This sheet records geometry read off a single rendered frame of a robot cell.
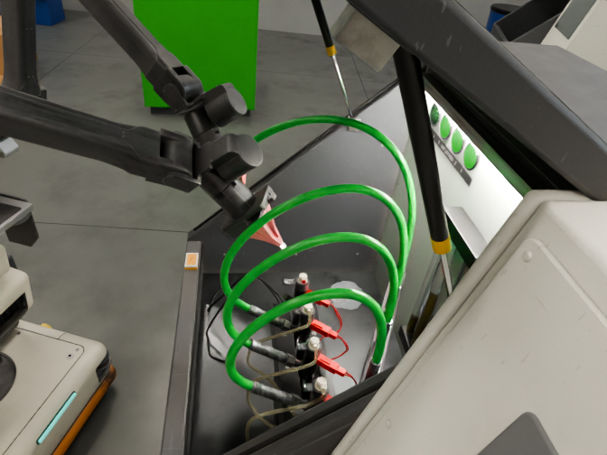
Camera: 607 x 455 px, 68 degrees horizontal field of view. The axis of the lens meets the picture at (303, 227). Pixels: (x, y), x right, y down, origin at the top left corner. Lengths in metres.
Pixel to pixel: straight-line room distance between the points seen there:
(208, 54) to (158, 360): 2.65
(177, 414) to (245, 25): 3.43
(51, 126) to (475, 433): 0.60
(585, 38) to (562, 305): 3.13
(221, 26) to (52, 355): 2.86
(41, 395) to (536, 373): 1.65
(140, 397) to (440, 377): 1.71
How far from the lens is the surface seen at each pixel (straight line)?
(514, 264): 0.41
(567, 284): 0.37
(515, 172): 0.70
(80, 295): 2.52
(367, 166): 1.15
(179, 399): 0.92
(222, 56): 4.05
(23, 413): 1.82
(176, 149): 0.73
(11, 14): 1.19
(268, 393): 0.75
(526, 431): 0.39
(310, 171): 1.12
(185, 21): 3.98
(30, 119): 0.68
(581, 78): 1.01
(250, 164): 0.71
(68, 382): 1.85
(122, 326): 2.33
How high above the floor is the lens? 1.73
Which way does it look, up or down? 37 degrees down
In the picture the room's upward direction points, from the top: 7 degrees clockwise
